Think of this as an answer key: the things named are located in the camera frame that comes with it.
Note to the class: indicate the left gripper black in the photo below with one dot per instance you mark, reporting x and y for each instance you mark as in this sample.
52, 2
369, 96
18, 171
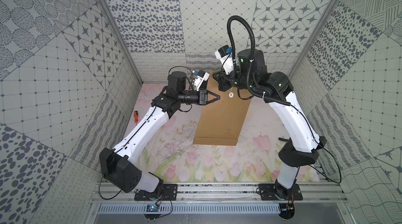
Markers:
202, 97

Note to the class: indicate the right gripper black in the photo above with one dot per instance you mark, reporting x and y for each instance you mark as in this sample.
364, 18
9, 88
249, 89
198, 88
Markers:
222, 80

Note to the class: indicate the brown kraft file bag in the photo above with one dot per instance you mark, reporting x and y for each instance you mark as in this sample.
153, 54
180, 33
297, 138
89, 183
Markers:
221, 122

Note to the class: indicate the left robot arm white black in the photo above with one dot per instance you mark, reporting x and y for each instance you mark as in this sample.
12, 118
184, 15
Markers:
118, 164

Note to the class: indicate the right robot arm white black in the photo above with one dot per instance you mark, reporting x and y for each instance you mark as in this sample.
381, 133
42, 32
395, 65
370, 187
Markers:
301, 149

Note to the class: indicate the floral table mat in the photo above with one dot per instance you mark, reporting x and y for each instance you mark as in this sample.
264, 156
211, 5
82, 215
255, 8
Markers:
171, 154

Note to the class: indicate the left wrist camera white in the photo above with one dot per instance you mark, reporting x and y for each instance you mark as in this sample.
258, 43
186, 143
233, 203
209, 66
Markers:
201, 77

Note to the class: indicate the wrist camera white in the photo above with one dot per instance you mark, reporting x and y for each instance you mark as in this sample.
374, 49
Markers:
201, 77
224, 55

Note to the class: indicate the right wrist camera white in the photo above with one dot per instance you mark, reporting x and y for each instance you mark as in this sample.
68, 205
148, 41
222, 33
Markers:
224, 55

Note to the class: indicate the orange handled screwdriver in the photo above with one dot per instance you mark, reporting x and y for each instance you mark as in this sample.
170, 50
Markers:
136, 116

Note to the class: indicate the aluminium mounting rail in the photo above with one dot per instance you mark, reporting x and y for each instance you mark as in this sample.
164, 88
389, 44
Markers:
247, 192

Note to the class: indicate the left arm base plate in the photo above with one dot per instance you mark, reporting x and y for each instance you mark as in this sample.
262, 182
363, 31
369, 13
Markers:
165, 191

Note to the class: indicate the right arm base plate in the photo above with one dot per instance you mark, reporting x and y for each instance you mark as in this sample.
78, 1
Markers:
272, 192

